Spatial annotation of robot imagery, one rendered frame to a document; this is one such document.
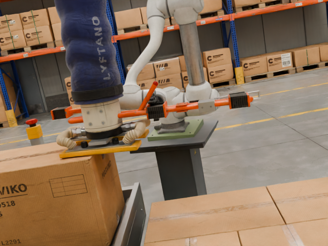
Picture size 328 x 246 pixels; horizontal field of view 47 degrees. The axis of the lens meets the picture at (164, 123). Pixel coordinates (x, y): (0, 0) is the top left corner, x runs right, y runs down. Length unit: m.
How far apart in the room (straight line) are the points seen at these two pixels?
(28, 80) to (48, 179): 8.97
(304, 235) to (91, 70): 1.06
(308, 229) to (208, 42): 8.86
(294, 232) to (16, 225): 1.15
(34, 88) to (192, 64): 8.52
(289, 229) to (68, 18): 1.21
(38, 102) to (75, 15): 9.04
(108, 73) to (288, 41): 9.38
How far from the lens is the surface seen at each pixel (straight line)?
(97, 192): 1.61
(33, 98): 10.59
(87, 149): 1.62
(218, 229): 1.68
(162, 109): 1.58
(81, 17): 1.58
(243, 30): 10.42
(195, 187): 2.45
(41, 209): 1.72
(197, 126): 2.43
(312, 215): 1.73
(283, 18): 10.73
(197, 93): 2.29
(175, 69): 8.79
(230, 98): 1.57
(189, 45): 2.23
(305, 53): 9.57
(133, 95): 1.96
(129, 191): 2.13
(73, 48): 1.59
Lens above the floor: 1.37
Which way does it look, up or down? 13 degrees down
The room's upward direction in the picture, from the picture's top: 11 degrees counter-clockwise
